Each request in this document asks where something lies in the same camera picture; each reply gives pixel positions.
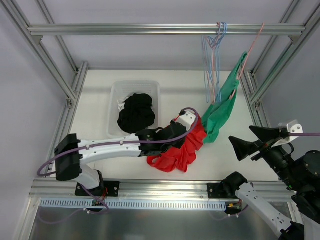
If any red tank top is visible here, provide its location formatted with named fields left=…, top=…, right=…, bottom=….
left=146, top=117, right=207, bottom=173

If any black tank top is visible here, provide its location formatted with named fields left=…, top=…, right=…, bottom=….
left=117, top=93, right=156, bottom=134

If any white tank top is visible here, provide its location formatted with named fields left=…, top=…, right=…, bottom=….
left=117, top=98, right=126, bottom=112

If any light blue hanger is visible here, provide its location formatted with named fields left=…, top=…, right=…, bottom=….
left=201, top=21, right=225, bottom=103

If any pink hanger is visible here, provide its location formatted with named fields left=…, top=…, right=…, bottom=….
left=229, top=22, right=266, bottom=100
left=201, top=22, right=222, bottom=105

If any blue hanger with black top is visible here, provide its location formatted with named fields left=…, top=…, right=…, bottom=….
left=214, top=22, right=228, bottom=103

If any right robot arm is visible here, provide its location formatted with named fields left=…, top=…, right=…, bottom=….
left=220, top=121, right=320, bottom=240

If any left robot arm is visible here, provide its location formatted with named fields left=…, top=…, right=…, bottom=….
left=54, top=121, right=191, bottom=197

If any green tank top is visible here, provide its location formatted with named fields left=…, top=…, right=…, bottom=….
left=201, top=51, right=248, bottom=144

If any white plastic basket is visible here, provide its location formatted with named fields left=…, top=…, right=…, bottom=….
left=106, top=79, right=161, bottom=139

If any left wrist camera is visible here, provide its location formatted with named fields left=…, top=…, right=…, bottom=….
left=175, top=111, right=196, bottom=131

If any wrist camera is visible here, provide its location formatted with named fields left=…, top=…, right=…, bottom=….
left=175, top=111, right=196, bottom=131
left=272, top=120, right=303, bottom=147

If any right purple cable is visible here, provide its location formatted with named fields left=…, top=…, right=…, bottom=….
left=287, top=132, right=320, bottom=138

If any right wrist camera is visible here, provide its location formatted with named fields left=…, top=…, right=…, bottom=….
left=272, top=120, right=303, bottom=147

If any right aluminium frame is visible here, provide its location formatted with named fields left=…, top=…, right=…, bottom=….
left=240, top=0, right=320, bottom=127

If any aluminium frame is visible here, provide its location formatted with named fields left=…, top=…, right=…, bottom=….
left=240, top=0, right=320, bottom=127
left=0, top=0, right=89, bottom=157

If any aluminium hanging rail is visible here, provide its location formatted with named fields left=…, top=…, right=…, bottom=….
left=27, top=23, right=306, bottom=36

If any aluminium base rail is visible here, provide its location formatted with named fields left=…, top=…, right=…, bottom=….
left=29, top=178, right=293, bottom=202

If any white slotted cable duct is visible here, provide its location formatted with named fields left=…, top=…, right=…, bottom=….
left=39, top=198, right=227, bottom=212

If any left aluminium frame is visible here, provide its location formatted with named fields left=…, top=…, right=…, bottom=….
left=0, top=0, right=89, bottom=157

